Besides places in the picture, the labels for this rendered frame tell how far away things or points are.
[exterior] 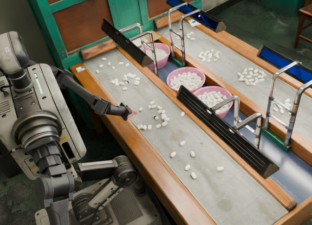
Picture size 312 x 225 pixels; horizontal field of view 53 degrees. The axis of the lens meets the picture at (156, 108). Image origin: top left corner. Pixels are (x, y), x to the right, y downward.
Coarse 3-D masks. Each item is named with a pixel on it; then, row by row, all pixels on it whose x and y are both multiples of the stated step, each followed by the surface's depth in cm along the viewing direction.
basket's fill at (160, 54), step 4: (156, 48) 258; (148, 52) 255; (156, 52) 253; (160, 52) 252; (164, 52) 252; (152, 56) 250; (156, 56) 249; (160, 56) 249; (164, 56) 249; (156, 60) 246
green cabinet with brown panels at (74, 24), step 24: (48, 0) 216; (72, 0) 223; (96, 0) 234; (120, 0) 244; (144, 0) 254; (192, 0) 281; (48, 24) 223; (72, 24) 234; (96, 24) 244; (120, 24) 254; (144, 24) 266; (72, 48) 245
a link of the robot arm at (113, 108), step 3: (111, 105) 173; (114, 105) 175; (108, 108) 173; (111, 108) 172; (114, 108) 173; (117, 108) 175; (108, 111) 172; (111, 111) 172; (114, 111) 173; (108, 114) 173; (111, 114) 174; (114, 114) 175
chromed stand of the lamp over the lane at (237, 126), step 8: (232, 96) 148; (216, 104) 146; (224, 104) 146; (208, 112) 145; (240, 120) 158; (248, 120) 137; (232, 128) 135; (240, 128) 135; (248, 128) 154; (256, 128) 147; (256, 136) 150; (256, 144) 153
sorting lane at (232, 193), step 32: (96, 64) 251; (128, 96) 217; (160, 96) 213; (160, 128) 192; (192, 128) 189; (192, 160) 172; (224, 160) 169; (192, 192) 158; (224, 192) 155; (256, 192) 153; (224, 224) 144; (256, 224) 142
